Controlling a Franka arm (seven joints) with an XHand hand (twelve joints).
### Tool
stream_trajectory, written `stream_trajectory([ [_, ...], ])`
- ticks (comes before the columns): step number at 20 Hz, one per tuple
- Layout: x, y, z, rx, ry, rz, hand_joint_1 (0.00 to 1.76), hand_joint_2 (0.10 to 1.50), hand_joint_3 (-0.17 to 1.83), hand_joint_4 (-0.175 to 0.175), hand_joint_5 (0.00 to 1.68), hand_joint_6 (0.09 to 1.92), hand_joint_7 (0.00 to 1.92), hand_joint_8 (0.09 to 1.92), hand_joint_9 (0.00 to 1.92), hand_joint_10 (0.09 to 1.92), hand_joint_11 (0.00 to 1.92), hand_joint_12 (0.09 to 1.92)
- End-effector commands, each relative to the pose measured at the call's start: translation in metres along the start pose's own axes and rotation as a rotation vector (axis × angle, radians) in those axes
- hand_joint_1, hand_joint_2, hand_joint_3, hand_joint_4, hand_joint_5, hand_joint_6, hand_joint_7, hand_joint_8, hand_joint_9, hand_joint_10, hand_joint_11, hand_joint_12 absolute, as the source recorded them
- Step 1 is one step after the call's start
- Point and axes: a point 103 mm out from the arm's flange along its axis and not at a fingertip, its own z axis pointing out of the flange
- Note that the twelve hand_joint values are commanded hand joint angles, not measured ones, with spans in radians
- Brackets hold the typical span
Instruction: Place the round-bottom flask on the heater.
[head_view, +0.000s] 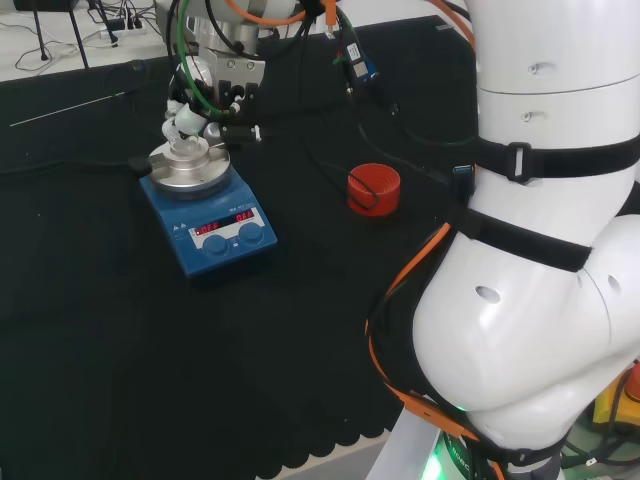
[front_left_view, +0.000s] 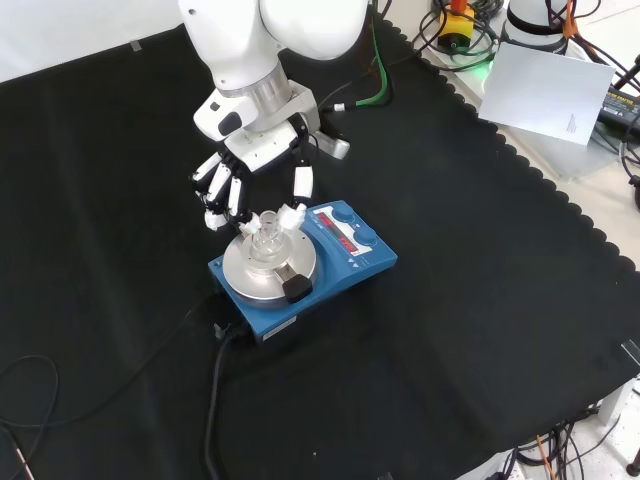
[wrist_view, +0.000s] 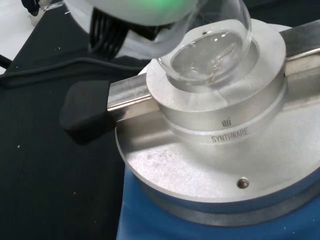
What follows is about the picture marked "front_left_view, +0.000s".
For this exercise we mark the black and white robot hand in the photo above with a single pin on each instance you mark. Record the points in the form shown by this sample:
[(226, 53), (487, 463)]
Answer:
[(265, 145)]

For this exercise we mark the clear glass round-bottom flask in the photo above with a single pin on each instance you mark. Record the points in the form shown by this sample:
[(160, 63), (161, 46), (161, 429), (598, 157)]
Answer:
[(269, 246)]

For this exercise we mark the blue heater with steel bowl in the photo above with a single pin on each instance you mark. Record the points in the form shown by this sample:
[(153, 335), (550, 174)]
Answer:
[(330, 300)]

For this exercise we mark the grey tape piece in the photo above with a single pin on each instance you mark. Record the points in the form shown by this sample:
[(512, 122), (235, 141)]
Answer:
[(135, 46)]

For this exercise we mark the yellow stop button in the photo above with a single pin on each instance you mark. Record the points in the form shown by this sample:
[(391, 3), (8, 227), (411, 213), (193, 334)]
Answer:
[(457, 27)]

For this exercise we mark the black bench cloth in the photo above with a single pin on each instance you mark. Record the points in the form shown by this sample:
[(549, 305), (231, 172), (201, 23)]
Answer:
[(450, 300)]

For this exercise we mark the pale board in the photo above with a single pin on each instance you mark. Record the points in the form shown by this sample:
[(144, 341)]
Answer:
[(540, 90)]

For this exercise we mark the white cylinder with black band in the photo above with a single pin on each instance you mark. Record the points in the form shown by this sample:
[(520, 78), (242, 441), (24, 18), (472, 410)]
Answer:
[(530, 22)]

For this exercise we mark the black power adapter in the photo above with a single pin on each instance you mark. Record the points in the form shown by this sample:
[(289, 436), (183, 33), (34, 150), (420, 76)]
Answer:
[(620, 107)]

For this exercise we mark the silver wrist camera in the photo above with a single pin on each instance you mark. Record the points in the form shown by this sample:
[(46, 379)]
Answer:
[(332, 146)]

